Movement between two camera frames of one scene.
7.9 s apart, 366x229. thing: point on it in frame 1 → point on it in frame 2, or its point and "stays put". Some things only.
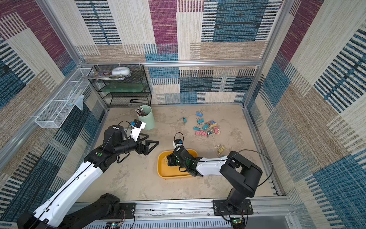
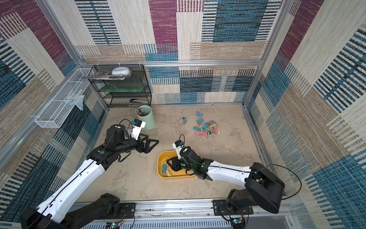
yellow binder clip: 221,149 → 168,172
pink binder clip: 201,133 stays put
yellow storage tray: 165,171 stays put
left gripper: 139,150 stays put
